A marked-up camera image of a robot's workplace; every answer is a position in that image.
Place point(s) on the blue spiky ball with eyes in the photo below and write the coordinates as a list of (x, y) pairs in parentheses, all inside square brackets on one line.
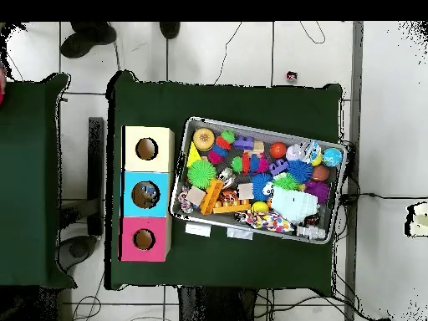
[(259, 187)]

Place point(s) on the mint green cloth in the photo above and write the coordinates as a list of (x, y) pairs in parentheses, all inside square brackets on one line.
[(294, 204)]

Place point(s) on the purple spiky ball with eyes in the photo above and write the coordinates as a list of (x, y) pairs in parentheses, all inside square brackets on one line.
[(317, 192)]

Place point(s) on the cream knitted cloth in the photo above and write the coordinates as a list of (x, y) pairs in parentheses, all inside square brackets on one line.
[(422, 222)]

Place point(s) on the wooden box with three holes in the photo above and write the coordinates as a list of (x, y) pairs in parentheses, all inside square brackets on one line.
[(147, 164)]

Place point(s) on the plain green spiky ball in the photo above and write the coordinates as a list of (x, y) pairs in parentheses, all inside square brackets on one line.
[(201, 174)]

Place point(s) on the orange plastic toy block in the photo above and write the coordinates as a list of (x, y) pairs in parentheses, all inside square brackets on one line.
[(211, 197)]

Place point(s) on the plain wooden cube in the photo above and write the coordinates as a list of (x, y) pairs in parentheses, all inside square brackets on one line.
[(195, 195)]

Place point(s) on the yellow toy cheese wedge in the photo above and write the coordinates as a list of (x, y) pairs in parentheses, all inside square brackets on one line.
[(193, 157)]

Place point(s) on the toy burger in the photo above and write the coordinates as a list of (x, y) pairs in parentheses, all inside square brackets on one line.
[(204, 138)]

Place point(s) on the white tape patch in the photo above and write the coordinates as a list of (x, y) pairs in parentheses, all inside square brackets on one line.
[(240, 233), (198, 230)]

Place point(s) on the red orange ball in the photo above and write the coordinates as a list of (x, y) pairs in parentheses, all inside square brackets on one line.
[(278, 150)]

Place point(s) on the dark green table cloth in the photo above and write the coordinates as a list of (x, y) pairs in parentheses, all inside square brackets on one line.
[(234, 100)]

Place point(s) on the black upright panel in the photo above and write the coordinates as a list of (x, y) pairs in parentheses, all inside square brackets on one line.
[(96, 167)]

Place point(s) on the globe print ball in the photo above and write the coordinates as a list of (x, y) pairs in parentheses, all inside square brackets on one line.
[(332, 157)]

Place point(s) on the crushed red silver can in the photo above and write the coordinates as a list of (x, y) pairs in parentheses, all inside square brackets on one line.
[(292, 76)]

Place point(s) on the dark green side table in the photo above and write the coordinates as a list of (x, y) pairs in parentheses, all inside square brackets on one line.
[(30, 200)]

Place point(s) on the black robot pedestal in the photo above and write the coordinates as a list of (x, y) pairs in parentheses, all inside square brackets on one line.
[(217, 307)]

